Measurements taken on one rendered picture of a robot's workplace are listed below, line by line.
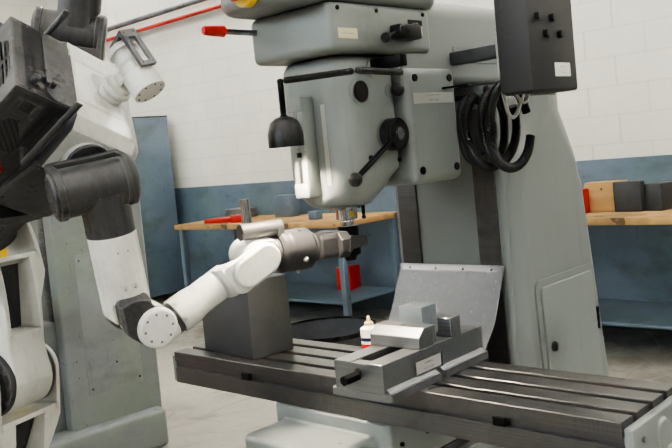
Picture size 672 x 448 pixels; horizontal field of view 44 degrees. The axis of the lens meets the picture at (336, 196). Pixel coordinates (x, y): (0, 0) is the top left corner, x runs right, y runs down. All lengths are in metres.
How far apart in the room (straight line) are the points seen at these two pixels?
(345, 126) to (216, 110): 7.12
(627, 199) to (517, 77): 3.77
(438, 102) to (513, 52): 0.23
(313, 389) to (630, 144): 4.47
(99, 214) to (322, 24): 0.57
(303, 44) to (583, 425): 0.89
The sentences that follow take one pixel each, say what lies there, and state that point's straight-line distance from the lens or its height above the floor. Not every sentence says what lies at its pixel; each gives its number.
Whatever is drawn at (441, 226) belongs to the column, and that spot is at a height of 1.22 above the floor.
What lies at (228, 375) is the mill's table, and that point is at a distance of 2.07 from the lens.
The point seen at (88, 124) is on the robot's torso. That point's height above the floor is 1.52.
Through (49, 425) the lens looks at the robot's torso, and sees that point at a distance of 2.00.
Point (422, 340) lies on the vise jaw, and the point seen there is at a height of 1.05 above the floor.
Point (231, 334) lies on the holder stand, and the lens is 2.06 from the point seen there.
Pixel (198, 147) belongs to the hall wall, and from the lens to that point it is 9.08.
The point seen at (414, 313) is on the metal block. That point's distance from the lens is 1.72.
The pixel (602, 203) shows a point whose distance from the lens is 5.61.
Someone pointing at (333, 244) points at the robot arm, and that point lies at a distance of 1.76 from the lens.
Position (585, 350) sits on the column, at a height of 0.85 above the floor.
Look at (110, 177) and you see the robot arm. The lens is 1.53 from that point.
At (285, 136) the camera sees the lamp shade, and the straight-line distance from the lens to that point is 1.63.
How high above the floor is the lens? 1.43
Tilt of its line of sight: 3 degrees down
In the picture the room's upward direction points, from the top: 6 degrees counter-clockwise
